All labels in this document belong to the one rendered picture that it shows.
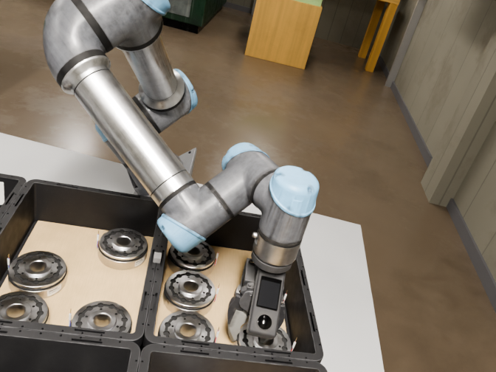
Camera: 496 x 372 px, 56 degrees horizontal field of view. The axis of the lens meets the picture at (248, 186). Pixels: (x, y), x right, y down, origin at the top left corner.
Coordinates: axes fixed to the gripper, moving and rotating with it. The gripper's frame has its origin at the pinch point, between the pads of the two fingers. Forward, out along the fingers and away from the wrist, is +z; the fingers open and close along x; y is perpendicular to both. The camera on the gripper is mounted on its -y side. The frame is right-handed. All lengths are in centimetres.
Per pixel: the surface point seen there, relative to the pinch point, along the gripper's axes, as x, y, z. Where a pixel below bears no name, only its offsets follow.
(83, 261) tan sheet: 35.7, 13.8, 2.0
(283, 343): -6.7, 0.4, -1.2
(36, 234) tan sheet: 48, 19, 2
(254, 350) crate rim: -0.1, -8.5, -8.0
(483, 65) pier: -140, 255, -12
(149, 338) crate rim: 16.8, -10.3, -8.0
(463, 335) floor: -120, 106, 85
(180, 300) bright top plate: 13.8, 5.6, -1.2
